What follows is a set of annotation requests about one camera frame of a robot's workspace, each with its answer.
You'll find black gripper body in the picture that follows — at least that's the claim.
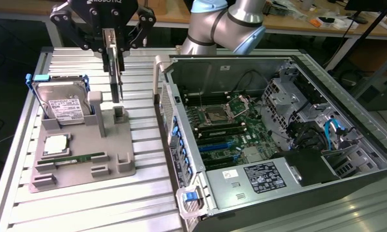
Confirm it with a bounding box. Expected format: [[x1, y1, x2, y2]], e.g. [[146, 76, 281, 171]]
[[70, 0, 139, 53]]

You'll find black graphics card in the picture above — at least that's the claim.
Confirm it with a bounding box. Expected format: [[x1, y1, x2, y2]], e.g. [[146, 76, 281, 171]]
[[102, 28, 126, 104]]

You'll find hard disk with blue carrier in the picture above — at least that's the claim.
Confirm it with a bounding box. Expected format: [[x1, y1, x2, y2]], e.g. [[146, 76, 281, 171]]
[[26, 73, 96, 126]]

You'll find CPU socket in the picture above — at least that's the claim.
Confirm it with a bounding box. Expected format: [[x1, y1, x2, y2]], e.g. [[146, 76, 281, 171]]
[[205, 106, 231, 124]]

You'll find metal socket cover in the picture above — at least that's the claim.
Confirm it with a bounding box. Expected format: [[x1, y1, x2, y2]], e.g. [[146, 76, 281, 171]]
[[225, 94, 253, 119]]

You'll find silver CPU chip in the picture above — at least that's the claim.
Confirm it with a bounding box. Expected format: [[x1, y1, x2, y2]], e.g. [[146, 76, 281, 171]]
[[43, 135, 70, 156]]

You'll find silver metal drive cage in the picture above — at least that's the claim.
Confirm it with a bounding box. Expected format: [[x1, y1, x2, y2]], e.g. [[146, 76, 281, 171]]
[[261, 60, 318, 136]]

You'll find blue expansion slot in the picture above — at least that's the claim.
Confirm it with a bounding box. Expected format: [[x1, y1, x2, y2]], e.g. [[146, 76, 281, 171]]
[[198, 142, 233, 153]]

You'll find green RAM stick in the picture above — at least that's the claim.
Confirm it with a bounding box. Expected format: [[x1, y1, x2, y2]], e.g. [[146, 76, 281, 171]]
[[40, 151, 106, 167]]

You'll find green motherboard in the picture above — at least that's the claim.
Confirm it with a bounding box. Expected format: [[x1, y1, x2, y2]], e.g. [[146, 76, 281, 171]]
[[183, 91, 278, 170]]

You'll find white and black device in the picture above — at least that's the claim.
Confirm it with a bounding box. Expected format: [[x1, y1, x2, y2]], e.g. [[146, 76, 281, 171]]
[[319, 16, 360, 30]]

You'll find grey parts rack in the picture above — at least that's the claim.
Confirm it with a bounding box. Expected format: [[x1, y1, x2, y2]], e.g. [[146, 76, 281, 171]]
[[28, 90, 136, 194]]

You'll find silver chipset heatsink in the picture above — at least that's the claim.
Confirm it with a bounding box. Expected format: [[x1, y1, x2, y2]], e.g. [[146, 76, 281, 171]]
[[243, 146, 266, 163]]

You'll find black monitor with stand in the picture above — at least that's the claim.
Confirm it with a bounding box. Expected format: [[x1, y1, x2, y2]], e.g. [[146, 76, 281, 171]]
[[345, 0, 387, 24]]

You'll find black slanted pole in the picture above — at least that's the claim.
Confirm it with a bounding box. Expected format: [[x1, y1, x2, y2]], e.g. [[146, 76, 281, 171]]
[[360, 0, 387, 41]]

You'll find grey power supply unit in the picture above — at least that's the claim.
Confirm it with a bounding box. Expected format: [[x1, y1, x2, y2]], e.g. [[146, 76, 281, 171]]
[[206, 157, 303, 211]]

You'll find black plastic shroud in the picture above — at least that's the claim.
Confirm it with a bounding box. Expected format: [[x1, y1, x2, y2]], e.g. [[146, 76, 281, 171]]
[[271, 149, 342, 188]]

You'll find black floor cabinet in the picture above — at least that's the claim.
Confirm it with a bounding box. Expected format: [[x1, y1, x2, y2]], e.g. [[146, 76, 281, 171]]
[[358, 77, 387, 112]]

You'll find metal disk bay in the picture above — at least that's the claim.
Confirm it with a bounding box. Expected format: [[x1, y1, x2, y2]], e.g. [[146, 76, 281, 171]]
[[321, 142, 387, 180]]

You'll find black open PC case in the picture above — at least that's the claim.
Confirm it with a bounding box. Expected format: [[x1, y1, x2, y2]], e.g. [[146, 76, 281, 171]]
[[154, 49, 387, 232]]

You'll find wooden workbench white frame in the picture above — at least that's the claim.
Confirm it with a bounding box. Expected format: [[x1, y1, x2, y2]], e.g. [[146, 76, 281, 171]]
[[0, 0, 387, 71]]

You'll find thin black cable with connector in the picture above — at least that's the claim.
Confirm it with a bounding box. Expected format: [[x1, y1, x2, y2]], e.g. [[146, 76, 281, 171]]
[[142, 0, 150, 48]]

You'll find black looped wire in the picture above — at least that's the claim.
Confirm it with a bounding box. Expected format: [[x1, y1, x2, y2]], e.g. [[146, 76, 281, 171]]
[[231, 70, 270, 98]]

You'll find blue data wire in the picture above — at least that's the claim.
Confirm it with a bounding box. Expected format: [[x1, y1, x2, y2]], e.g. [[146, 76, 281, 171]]
[[323, 115, 346, 151]]

